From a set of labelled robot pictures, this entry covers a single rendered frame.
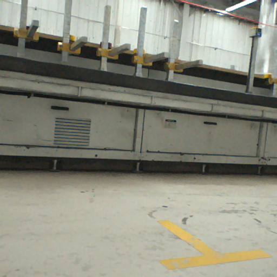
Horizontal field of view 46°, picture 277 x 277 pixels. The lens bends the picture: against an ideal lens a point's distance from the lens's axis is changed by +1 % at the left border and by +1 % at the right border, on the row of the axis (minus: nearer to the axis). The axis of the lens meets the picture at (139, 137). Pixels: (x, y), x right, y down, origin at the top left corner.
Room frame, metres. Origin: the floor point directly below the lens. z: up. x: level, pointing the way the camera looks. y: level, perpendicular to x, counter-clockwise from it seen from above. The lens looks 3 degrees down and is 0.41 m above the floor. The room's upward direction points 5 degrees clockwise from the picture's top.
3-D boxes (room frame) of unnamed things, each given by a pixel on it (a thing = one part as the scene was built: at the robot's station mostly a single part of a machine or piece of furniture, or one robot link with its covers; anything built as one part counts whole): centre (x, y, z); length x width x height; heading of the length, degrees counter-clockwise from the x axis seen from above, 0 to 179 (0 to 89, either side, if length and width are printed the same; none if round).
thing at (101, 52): (2.12, 0.26, 0.82); 0.14 x 0.06 x 0.05; 115
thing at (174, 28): (2.32, -0.18, 0.89); 0.04 x 0.04 x 0.48; 25
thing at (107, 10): (2.11, 0.28, 0.88); 0.04 x 0.04 x 0.48; 25
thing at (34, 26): (1.83, 0.66, 0.84); 0.43 x 0.03 x 0.04; 25
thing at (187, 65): (2.26, -0.25, 0.80); 0.43 x 0.03 x 0.04; 25
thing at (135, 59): (2.23, 0.03, 0.81); 0.14 x 0.06 x 0.05; 115
